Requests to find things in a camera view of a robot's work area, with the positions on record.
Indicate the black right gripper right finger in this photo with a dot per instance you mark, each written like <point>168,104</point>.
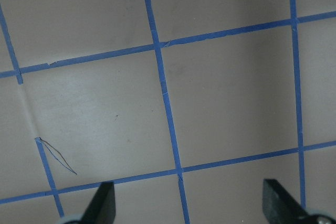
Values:
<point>279,206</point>

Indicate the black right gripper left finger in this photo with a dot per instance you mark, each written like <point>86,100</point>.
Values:
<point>102,208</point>

